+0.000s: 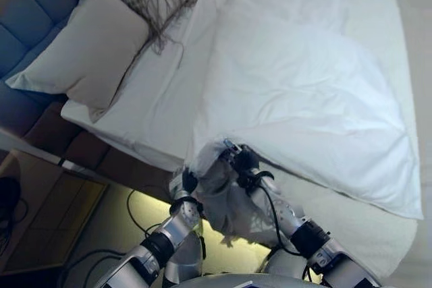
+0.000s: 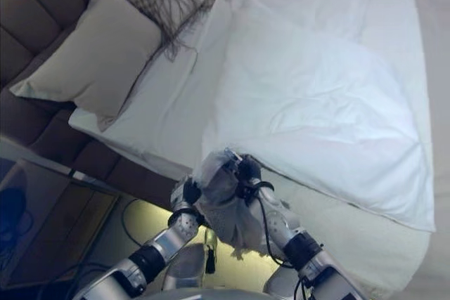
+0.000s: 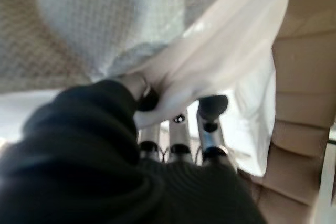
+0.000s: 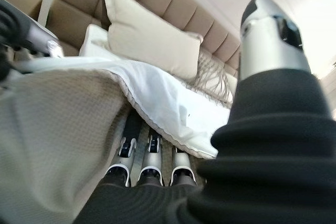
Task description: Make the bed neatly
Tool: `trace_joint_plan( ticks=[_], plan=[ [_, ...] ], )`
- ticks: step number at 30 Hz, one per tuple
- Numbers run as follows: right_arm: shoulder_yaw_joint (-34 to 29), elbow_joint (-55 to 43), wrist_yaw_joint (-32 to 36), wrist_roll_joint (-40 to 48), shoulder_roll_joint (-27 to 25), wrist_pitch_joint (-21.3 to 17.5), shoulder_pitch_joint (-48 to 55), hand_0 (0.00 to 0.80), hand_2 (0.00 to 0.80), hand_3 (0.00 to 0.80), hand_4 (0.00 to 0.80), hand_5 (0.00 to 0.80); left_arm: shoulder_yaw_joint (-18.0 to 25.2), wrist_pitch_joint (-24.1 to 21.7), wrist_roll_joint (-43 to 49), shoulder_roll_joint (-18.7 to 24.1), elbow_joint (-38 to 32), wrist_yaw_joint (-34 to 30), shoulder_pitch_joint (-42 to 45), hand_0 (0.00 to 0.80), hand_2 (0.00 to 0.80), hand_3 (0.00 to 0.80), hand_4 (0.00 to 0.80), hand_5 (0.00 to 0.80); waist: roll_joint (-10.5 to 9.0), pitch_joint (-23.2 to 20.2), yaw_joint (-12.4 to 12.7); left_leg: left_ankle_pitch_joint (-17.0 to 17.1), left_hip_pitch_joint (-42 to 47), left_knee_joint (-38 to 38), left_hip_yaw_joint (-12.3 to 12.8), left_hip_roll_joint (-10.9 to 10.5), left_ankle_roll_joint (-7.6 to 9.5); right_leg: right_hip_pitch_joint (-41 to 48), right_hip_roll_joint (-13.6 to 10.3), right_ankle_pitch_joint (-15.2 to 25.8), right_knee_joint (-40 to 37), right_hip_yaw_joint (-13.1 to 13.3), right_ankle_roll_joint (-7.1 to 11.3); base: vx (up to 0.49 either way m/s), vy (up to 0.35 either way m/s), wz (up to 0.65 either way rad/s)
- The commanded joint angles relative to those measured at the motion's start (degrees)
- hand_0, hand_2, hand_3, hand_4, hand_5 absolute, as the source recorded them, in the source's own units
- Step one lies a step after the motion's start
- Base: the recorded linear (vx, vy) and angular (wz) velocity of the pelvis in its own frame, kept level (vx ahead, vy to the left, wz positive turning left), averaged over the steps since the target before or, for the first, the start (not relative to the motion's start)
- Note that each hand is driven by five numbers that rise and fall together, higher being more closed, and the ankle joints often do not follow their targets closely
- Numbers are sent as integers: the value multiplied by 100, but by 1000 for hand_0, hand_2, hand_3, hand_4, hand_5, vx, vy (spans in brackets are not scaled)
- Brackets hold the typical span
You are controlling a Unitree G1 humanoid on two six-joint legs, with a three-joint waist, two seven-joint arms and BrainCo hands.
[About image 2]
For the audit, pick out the left silver robot leg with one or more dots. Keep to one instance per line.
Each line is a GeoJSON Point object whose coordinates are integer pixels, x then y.
{"type": "Point", "coordinates": [186, 272]}

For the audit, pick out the large beige pillow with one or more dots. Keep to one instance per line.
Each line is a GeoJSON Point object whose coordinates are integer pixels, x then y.
{"type": "Point", "coordinates": [102, 64]}

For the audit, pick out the white duvet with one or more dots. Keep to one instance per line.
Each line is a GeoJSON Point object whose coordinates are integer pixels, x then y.
{"type": "Point", "coordinates": [316, 85]}

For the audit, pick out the right silver robot leg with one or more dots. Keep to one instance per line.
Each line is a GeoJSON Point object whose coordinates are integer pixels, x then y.
{"type": "Point", "coordinates": [281, 282]}

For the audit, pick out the beige bed runner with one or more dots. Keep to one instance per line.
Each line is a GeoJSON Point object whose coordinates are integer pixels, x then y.
{"type": "Point", "coordinates": [436, 68]}

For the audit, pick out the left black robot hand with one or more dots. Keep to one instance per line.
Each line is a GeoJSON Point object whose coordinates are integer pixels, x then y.
{"type": "Point", "coordinates": [191, 191]}

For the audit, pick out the silver robot torso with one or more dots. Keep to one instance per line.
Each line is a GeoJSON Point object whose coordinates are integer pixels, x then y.
{"type": "Point", "coordinates": [211, 294]}

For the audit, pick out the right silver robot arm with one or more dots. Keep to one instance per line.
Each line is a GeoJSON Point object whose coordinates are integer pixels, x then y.
{"type": "Point", "coordinates": [302, 244]}

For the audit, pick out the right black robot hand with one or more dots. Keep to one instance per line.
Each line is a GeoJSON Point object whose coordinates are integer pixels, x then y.
{"type": "Point", "coordinates": [249, 171]}

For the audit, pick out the dark glass nightstand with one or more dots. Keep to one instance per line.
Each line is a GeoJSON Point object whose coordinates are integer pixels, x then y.
{"type": "Point", "coordinates": [45, 226]}

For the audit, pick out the silver robot leg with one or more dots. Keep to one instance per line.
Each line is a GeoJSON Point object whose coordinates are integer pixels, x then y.
{"type": "Point", "coordinates": [281, 282]}
{"type": "Point", "coordinates": [186, 272]}

